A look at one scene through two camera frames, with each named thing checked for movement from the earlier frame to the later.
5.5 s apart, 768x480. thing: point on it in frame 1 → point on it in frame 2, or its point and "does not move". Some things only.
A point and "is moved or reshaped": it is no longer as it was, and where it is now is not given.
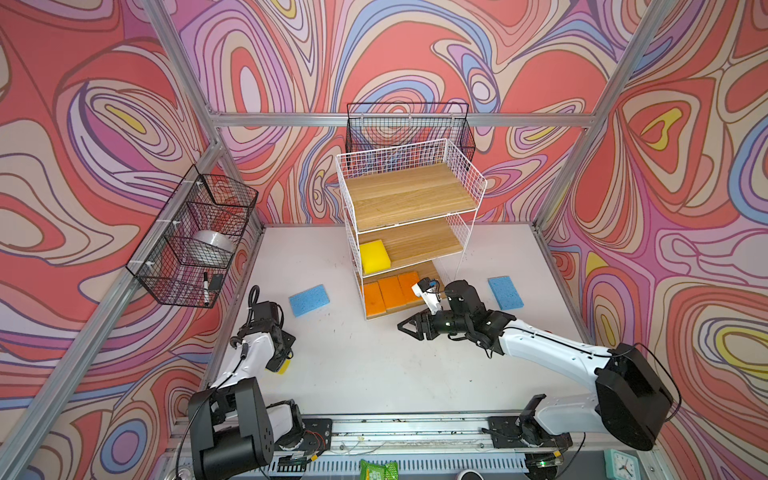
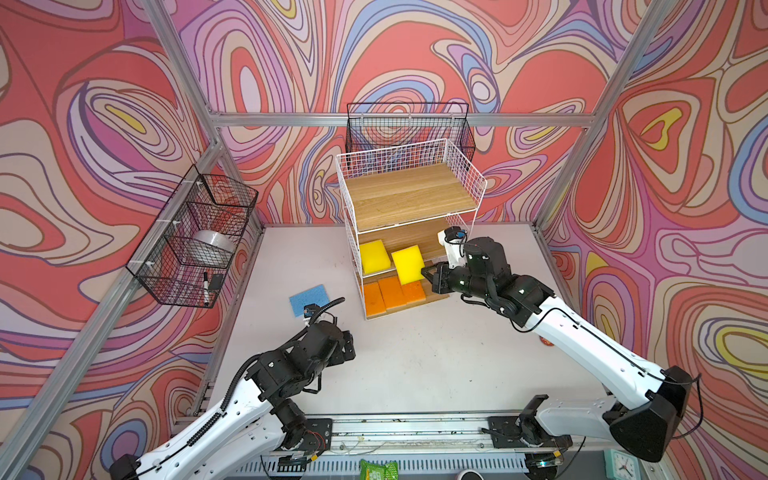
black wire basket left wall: [187, 258] does not move
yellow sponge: [285, 366] is moved or reshaped
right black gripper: [419, 318] → [439, 281]
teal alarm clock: [621, 466] does not move
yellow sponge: [375, 257] does not move
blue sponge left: [309, 300] does not move
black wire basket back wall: [374, 126] does not move
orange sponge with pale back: [373, 299] does not move
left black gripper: [287, 339] → [339, 355]
